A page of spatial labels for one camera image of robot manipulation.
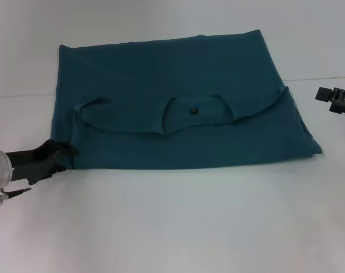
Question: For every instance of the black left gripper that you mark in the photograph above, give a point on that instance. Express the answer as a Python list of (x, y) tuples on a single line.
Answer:
[(30, 165)]

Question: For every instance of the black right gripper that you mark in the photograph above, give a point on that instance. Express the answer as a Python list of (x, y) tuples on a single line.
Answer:
[(342, 103)]

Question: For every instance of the teal FREE print t-shirt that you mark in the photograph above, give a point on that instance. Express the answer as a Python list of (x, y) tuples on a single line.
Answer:
[(175, 99)]

